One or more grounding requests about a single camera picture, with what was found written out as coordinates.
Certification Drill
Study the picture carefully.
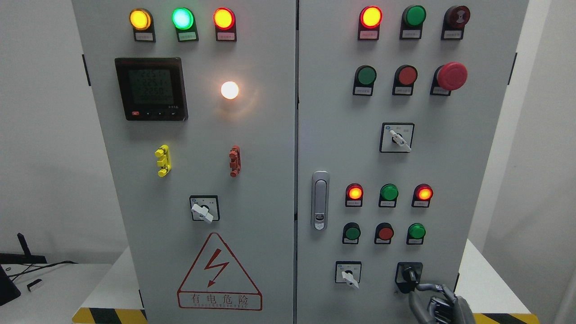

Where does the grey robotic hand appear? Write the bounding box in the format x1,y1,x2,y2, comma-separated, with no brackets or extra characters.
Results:
409,283,476,324

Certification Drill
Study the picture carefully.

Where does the black rotary knob switch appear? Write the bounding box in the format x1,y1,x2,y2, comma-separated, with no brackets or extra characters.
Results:
395,262,423,294

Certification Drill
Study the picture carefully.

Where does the yellow black hazard tape right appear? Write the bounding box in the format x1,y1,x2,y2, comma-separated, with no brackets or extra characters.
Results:
473,313,540,324

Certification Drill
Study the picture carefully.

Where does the yellow black hazard tape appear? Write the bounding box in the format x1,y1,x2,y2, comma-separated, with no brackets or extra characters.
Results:
473,313,540,324
72,307,148,324

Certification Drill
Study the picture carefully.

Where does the green push button lower right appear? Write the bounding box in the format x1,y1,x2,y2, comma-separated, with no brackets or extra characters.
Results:
406,223,426,245

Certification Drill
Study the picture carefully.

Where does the green push button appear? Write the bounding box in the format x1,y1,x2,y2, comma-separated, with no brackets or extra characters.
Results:
352,64,377,96
342,223,361,244
406,223,426,245

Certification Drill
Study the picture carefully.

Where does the red push button lower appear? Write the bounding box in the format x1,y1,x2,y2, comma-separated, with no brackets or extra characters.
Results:
374,223,394,245

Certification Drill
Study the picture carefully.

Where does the red push button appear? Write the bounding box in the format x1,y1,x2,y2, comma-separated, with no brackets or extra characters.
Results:
374,223,394,245
391,64,418,96

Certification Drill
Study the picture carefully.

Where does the red lit indicator middle right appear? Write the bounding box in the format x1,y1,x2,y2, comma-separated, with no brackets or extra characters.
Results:
412,183,434,208

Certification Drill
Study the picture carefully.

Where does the green push button lower left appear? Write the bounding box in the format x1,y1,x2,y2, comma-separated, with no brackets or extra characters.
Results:
342,223,361,244

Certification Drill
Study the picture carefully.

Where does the green indicator middle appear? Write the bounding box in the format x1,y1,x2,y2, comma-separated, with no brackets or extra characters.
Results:
378,183,399,208

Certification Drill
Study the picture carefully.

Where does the red lit indicator middle left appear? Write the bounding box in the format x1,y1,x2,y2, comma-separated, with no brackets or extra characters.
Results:
344,183,364,207

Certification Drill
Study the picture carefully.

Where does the grey right cabinet door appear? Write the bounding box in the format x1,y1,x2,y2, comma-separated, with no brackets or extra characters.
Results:
297,0,528,324

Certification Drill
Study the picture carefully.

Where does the grey cabinet door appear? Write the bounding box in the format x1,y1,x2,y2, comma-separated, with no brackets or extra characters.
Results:
297,0,528,324
72,0,297,324

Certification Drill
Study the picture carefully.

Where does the red electric hazard warning sign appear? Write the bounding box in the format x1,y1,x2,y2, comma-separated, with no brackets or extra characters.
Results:
177,232,262,311

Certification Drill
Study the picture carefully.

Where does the red emergency stop mushroom button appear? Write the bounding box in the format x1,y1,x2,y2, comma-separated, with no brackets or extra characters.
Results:
430,62,468,96

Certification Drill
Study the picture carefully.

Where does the red push button upper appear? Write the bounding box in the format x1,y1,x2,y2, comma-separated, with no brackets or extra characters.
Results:
391,64,418,96

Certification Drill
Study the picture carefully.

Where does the green push button upper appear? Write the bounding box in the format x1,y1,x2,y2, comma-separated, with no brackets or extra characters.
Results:
352,64,377,96

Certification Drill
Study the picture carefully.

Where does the red terminal connector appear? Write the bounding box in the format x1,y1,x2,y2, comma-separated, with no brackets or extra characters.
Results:
229,145,241,178

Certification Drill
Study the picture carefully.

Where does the dark red buzzer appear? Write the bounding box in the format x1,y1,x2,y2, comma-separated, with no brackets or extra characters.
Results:
441,5,471,40

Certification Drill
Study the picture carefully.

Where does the green indicator top right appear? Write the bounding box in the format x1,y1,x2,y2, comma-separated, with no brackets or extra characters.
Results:
399,5,427,40

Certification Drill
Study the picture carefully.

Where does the red lit indicator top right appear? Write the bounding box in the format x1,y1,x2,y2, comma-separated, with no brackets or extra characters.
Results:
357,5,383,41

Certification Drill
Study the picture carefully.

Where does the white lit indicator lamp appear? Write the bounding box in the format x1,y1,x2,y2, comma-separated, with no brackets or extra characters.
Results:
220,81,239,100

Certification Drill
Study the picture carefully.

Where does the yellow terminal connector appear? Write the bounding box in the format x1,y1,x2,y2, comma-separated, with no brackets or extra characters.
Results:
154,145,171,178

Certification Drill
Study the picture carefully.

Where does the grey left cabinet door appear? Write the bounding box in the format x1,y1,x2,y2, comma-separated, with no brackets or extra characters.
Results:
72,0,297,324

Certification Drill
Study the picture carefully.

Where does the yellow black hazard tape left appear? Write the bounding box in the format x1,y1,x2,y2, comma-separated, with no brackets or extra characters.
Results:
72,307,148,324

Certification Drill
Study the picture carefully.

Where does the red lit indicator light left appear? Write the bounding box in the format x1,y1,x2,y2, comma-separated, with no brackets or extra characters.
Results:
213,7,237,42

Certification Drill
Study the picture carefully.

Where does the black digital power meter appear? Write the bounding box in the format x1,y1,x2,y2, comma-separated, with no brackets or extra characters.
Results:
115,57,189,121

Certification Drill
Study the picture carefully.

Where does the green lit indicator light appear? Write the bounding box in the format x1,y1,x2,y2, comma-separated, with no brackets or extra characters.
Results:
171,7,199,42

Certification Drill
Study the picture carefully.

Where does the small black white usb stick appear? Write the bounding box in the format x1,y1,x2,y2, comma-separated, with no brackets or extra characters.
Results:
26,279,43,293

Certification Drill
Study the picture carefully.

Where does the yellow indicator light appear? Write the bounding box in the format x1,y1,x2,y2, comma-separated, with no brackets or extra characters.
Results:
129,8,156,42

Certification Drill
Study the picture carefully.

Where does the black device with antenna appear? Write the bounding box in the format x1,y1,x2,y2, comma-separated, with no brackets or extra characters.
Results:
0,233,48,307

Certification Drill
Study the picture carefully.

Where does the white selector switch lower right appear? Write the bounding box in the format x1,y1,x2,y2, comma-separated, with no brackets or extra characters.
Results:
335,261,362,289

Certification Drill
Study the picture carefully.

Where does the white selector switch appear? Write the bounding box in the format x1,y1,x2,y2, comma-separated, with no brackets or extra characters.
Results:
335,261,362,289
380,122,415,153

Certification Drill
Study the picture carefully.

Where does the white selector switch upper right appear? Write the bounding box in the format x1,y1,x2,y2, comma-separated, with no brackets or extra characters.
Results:
380,122,415,153

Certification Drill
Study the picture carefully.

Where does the silver cabinet door handle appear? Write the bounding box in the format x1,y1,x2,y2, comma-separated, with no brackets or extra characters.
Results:
311,171,330,230

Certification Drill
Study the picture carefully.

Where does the white selector switch left door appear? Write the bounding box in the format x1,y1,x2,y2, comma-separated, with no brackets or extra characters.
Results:
189,195,220,224

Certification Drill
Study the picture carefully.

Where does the black cable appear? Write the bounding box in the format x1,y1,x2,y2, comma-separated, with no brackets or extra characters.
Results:
6,260,79,283

